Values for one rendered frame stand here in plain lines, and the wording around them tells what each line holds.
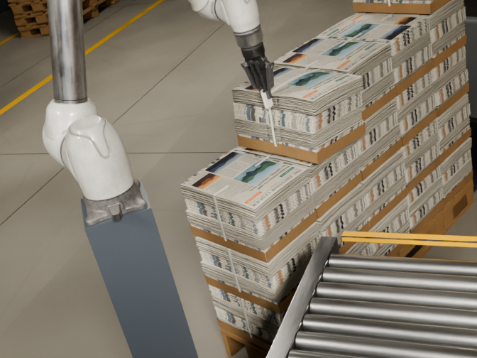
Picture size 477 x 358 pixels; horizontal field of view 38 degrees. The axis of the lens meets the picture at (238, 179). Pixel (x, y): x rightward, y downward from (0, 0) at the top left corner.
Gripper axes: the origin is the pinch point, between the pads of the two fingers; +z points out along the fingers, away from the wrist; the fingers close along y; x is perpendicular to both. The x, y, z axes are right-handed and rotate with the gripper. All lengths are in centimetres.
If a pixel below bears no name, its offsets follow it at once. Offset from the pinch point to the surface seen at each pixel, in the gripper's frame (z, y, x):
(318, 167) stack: 29.1, -11.2, -3.8
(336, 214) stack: 52, -12, -7
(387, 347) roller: 24, -76, 63
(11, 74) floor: 117, 512, -171
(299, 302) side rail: 23, -48, 59
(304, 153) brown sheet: 19.5, -11.9, 2.0
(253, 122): 11.3, 10.2, -0.7
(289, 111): 5.5, -7.1, -1.5
